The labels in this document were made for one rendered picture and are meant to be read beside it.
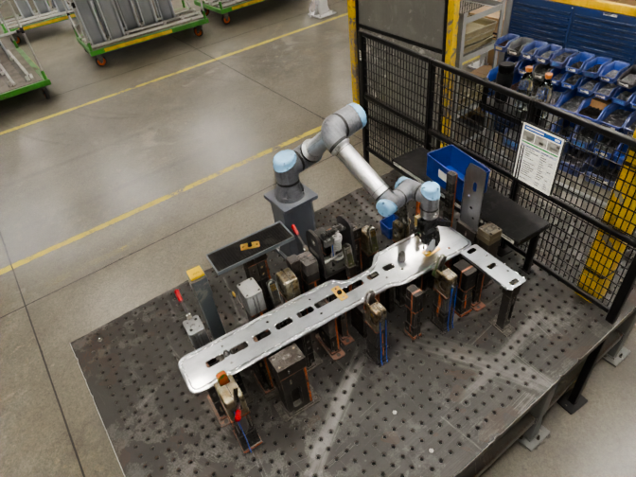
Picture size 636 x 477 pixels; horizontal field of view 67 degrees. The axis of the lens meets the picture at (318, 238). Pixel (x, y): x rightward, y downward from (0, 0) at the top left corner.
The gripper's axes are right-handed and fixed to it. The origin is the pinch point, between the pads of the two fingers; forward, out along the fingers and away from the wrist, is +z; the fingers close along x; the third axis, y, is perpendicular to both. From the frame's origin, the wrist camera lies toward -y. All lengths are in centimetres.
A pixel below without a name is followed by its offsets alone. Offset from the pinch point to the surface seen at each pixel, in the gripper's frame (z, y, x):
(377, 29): 1, -151, -240
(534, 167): -21, -55, 5
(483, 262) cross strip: 4.1, -14.1, 17.8
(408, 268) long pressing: 3.6, 13.8, 0.9
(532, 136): -34, -55, 0
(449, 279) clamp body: -0.6, 7.5, 19.3
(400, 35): 0, -154, -211
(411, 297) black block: 6.8, 21.9, 12.6
